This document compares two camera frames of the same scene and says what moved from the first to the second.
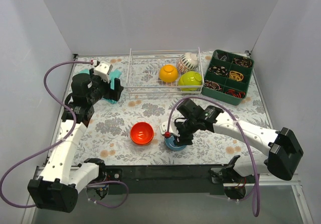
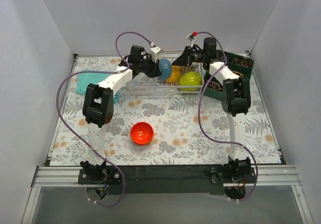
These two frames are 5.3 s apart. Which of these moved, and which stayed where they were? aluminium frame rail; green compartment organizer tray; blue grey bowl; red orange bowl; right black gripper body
Moved: blue grey bowl; right black gripper body
Stayed: aluminium frame rail; red orange bowl; green compartment organizer tray
